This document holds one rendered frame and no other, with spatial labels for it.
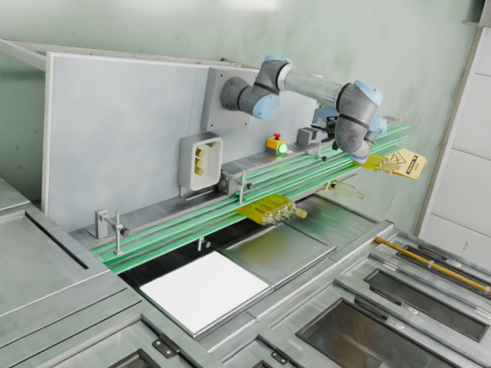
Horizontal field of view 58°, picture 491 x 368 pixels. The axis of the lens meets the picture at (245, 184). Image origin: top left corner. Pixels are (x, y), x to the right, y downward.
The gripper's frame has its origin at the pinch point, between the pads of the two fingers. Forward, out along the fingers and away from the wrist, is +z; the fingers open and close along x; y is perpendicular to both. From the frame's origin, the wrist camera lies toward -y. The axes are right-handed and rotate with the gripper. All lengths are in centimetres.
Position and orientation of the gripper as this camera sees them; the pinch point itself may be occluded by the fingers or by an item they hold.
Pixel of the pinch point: (309, 134)
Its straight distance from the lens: 218.3
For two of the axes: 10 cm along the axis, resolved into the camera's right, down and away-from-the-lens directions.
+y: -1.8, -7.6, -6.2
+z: -9.7, 0.4, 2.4
